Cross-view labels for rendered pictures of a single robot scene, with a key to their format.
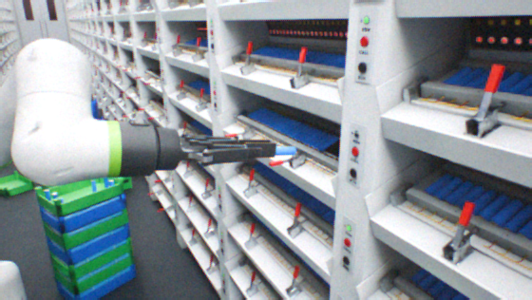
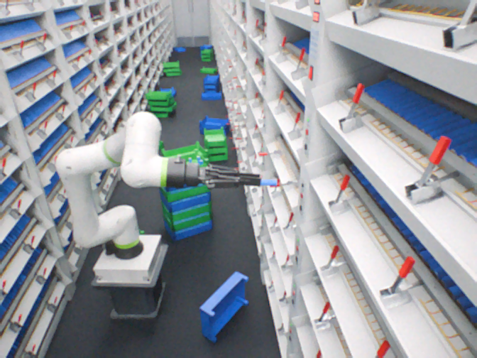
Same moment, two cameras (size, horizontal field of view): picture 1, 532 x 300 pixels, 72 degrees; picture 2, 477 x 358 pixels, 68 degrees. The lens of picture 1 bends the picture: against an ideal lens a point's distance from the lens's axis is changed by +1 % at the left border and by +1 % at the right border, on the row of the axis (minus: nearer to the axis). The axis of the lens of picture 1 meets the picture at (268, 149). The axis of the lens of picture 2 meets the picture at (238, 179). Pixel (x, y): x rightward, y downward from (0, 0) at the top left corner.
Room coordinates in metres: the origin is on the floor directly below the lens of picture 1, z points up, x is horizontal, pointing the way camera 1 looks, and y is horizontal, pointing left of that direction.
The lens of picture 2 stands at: (-0.23, -0.36, 1.57)
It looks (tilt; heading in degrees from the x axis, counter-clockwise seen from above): 29 degrees down; 25
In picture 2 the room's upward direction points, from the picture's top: 1 degrees counter-clockwise
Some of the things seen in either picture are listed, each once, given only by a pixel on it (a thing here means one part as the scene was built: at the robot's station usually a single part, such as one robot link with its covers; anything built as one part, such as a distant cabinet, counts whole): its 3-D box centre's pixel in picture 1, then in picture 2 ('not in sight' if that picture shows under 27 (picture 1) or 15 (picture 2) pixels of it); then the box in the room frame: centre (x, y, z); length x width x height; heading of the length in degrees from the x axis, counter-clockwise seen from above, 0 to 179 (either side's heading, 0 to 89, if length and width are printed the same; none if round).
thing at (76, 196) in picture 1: (81, 190); (182, 164); (1.52, 0.85, 0.52); 0.30 x 0.20 x 0.08; 142
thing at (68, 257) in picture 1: (89, 235); (185, 194); (1.52, 0.85, 0.28); 0.30 x 0.20 x 0.08; 142
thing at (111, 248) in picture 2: not in sight; (118, 244); (0.81, 0.80, 0.40); 0.26 x 0.15 x 0.06; 105
